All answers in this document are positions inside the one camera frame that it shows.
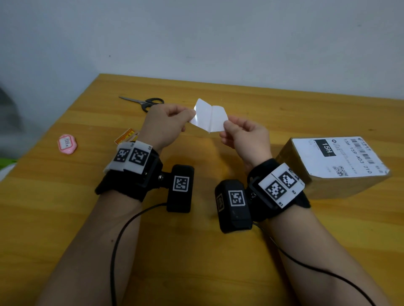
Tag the person's right hand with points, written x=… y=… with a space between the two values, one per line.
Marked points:
x=252 y=142

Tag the person's left hand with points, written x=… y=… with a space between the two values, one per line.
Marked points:
x=164 y=126

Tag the stack of yellow stickers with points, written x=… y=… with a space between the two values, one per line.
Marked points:
x=126 y=135

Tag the brown cardboard box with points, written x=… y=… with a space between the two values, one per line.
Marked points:
x=334 y=154

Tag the person's left forearm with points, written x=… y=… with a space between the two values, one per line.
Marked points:
x=88 y=252

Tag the person's right forearm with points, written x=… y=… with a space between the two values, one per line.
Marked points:
x=315 y=252

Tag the grey curtain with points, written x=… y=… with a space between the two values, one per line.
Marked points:
x=8 y=116

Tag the green bag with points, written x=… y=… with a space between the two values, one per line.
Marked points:
x=6 y=163

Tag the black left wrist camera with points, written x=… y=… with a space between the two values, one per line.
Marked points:
x=180 y=201

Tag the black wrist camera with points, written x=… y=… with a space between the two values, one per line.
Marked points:
x=233 y=217
x=180 y=201

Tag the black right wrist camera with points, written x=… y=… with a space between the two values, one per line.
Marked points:
x=233 y=217

